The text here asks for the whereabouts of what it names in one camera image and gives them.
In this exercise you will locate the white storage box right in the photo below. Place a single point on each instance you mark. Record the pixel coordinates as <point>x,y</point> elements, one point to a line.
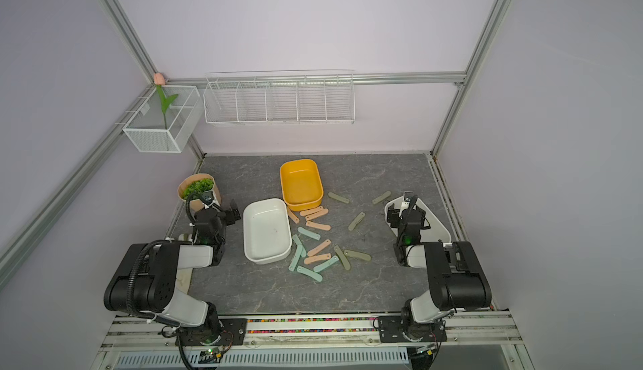
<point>437,230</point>

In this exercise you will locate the pink knife by box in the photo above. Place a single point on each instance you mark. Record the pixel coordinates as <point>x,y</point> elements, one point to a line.
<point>293,216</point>

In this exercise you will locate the olive knife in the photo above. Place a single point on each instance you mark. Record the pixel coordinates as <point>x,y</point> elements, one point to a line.
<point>356,221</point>
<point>358,255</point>
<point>383,197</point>
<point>343,259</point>
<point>338,198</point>

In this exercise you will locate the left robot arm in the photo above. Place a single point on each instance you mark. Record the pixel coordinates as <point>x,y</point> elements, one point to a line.
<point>145,282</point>

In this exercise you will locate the pink knife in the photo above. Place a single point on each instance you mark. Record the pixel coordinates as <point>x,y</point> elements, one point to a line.
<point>317,259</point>
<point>293,216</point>
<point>318,249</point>
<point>318,214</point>
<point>314,225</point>
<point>314,211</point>

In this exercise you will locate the mint knife bottom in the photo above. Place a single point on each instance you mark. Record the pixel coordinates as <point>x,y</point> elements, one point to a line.
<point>312,274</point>

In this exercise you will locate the artificial tulip flower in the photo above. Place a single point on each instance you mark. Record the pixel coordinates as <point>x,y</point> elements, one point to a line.
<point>165,100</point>

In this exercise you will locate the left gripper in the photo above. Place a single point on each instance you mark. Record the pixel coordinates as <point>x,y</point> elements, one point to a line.
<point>229,213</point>

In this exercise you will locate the white storage box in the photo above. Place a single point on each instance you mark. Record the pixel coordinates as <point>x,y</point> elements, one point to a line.
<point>437,230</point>
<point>267,232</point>

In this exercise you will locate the white storage box left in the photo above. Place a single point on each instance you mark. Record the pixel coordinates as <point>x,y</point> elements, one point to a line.
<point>267,232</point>

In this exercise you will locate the white wire basket long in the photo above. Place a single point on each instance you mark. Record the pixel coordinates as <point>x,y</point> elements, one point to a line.
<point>279,96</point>

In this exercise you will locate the pink knife top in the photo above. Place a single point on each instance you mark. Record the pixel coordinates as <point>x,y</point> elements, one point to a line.
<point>314,211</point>

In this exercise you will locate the white mesh basket small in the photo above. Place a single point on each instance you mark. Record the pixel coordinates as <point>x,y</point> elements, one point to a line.
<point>145,128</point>

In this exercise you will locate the mint knife left long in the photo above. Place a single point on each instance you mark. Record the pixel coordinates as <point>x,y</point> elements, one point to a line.
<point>294,262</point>

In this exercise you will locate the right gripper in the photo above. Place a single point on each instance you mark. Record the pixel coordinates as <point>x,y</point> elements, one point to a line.
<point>399,217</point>

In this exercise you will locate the mint knife short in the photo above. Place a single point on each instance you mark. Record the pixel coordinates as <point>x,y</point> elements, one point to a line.
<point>299,246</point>

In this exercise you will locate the yellow storage box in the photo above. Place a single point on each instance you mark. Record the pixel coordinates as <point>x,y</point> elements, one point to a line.
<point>301,185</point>

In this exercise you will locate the mint knife upper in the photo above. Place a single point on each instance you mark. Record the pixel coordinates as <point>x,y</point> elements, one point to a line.
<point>308,233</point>

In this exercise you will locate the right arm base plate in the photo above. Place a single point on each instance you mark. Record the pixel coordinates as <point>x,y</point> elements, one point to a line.
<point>396,329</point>

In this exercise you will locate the mint knife right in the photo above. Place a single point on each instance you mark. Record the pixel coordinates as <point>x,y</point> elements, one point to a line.
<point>326,264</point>

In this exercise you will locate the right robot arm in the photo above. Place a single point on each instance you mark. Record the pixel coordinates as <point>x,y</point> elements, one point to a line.
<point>455,276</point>

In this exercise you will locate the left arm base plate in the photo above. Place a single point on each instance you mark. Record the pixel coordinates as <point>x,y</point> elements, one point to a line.
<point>226,332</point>

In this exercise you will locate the potted green plant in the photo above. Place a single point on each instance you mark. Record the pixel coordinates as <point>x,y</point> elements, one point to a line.
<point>200,184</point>

